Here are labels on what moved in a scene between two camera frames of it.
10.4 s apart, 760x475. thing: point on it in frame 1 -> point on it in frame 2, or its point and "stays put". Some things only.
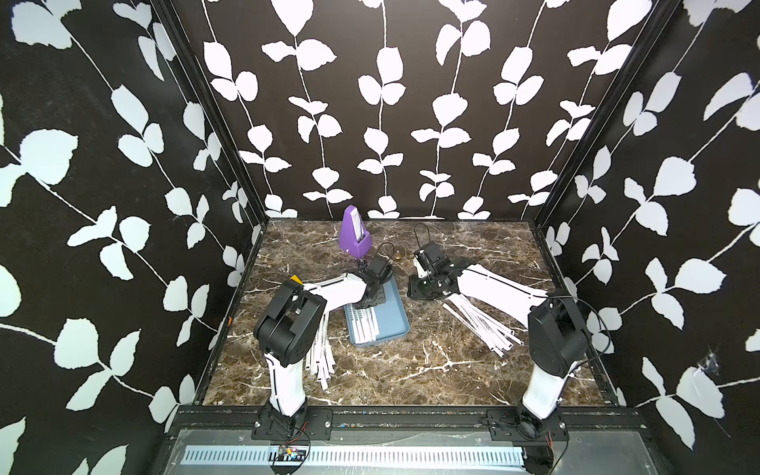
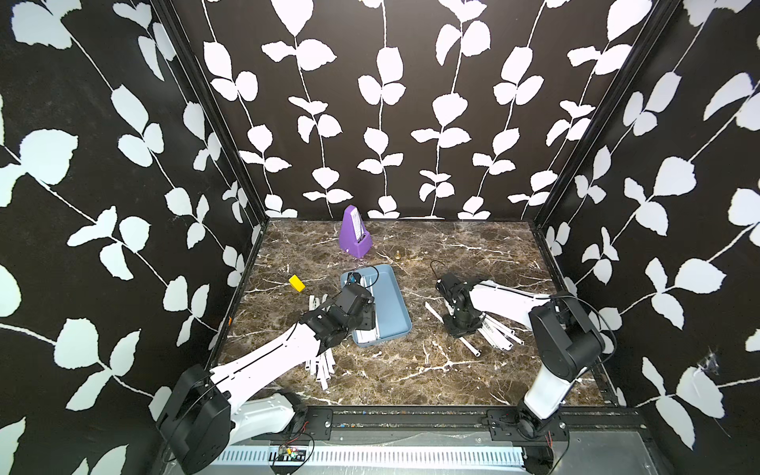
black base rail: [315, 425] stays put
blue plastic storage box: [392, 317] stays put
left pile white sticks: [322, 363] stays put
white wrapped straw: [496, 334] stays put
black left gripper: [379, 298] -> [369, 317]
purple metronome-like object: [353, 238] stays put
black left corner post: [232, 143] stays put
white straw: [493, 333] -> [472, 348]
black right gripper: [413, 289] -> [453, 332]
